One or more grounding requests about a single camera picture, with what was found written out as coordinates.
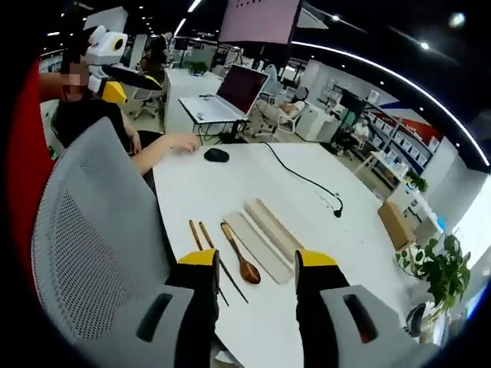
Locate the white office chair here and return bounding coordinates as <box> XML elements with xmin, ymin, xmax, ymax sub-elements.
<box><xmin>275</xmin><ymin>100</ymin><xmax>308</xmax><ymax>143</ymax></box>

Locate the black laptop stand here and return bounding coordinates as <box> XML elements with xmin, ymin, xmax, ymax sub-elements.
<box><xmin>190</xmin><ymin>117</ymin><xmax>251</xmax><ymax>146</ymax></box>

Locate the large hanging screen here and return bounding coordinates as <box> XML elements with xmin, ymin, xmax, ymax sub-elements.
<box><xmin>218</xmin><ymin>0</ymin><xmax>303</xmax><ymax>48</ymax></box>

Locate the brown cardboard box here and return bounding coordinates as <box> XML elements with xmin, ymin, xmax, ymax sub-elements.
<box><xmin>377</xmin><ymin>200</ymin><xmax>417</xmax><ymax>252</ymax></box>

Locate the wooden spoon utensil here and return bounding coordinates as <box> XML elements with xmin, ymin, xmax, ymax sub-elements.
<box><xmin>219</xmin><ymin>221</ymin><xmax>262</xmax><ymax>286</ymax></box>

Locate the beige cutlery case lid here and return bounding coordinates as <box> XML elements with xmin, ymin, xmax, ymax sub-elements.
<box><xmin>243</xmin><ymin>197</ymin><xmax>306</xmax><ymax>265</ymax></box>

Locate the black cable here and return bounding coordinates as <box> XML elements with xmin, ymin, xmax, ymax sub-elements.
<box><xmin>262</xmin><ymin>142</ymin><xmax>344</xmax><ymax>219</ymax></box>

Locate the green potted plant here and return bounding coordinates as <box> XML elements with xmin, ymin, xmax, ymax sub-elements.
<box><xmin>396</xmin><ymin>233</ymin><xmax>473</xmax><ymax>316</ymax></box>

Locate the small green plant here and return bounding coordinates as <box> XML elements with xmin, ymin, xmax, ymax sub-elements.
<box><xmin>405</xmin><ymin>168</ymin><xmax>430</xmax><ymax>194</ymax></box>

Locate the person's red sleeve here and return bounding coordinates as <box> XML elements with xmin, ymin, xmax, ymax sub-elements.
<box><xmin>5</xmin><ymin>57</ymin><xmax>59</xmax><ymax>277</ymax></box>

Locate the wooden chopstick utensil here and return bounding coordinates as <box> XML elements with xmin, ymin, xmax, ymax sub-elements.
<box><xmin>188</xmin><ymin>218</ymin><xmax>231</xmax><ymax>308</ymax></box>
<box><xmin>198</xmin><ymin>221</ymin><xmax>250</xmax><ymax>305</ymax></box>

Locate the black computer mouse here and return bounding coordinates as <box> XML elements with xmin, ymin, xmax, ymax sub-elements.
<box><xmin>203</xmin><ymin>147</ymin><xmax>231</xmax><ymax>164</ymax></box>

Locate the grey mesh office chair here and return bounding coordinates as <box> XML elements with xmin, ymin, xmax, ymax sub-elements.
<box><xmin>31</xmin><ymin>116</ymin><xmax>181</xmax><ymax>348</ymax></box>

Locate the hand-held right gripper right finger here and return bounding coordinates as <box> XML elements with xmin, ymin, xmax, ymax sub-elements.
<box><xmin>294</xmin><ymin>248</ymin><xmax>442</xmax><ymax>368</ymax></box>

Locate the white desk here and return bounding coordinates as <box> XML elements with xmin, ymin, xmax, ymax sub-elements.
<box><xmin>163</xmin><ymin>67</ymin><xmax>224</xmax><ymax>136</ymax></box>

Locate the white laptop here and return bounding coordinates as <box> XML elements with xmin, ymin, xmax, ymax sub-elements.
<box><xmin>178</xmin><ymin>64</ymin><xmax>271</xmax><ymax>125</ymax></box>

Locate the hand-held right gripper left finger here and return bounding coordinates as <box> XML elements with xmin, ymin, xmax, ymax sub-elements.
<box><xmin>87</xmin><ymin>248</ymin><xmax>222</xmax><ymax>368</ymax></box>

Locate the shelf with white boxes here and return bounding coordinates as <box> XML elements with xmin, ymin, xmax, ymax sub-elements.
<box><xmin>367</xmin><ymin>110</ymin><xmax>443</xmax><ymax>172</ymax></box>

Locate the beige cutlery case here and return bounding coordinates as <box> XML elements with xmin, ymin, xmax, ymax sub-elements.
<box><xmin>223</xmin><ymin>211</ymin><xmax>295</xmax><ymax>286</ymax></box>

